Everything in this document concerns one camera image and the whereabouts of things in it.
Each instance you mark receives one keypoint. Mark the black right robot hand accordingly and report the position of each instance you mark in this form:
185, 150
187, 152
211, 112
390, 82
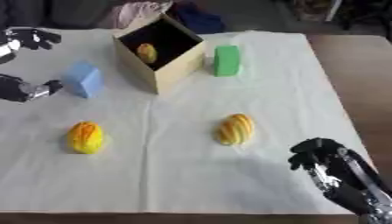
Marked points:
352, 175

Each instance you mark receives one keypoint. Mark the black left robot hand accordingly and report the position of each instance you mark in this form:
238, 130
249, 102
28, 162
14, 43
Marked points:
35, 38

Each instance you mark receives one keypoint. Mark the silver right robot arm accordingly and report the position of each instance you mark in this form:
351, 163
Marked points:
382, 217

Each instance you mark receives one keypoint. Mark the tan cardboard box black inside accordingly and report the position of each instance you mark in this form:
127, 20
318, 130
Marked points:
171, 74

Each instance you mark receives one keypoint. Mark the light blue block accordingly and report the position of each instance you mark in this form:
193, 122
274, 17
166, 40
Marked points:
84, 78

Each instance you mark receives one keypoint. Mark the pink cloth bundle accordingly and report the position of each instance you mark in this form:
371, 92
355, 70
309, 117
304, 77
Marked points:
132, 13

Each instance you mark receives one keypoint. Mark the yellow orange toy fruit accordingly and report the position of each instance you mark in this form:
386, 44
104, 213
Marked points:
85, 137

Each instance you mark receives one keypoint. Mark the small yellow toy fruit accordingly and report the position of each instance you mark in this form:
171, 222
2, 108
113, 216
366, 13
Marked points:
147, 53

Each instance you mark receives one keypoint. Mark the yellow striped toy fruit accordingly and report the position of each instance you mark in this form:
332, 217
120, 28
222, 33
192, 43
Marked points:
236, 129

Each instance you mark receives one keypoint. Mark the dark blue bag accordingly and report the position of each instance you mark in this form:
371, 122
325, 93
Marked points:
201, 19

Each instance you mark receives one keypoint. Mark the green block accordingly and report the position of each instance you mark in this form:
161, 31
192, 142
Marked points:
226, 61

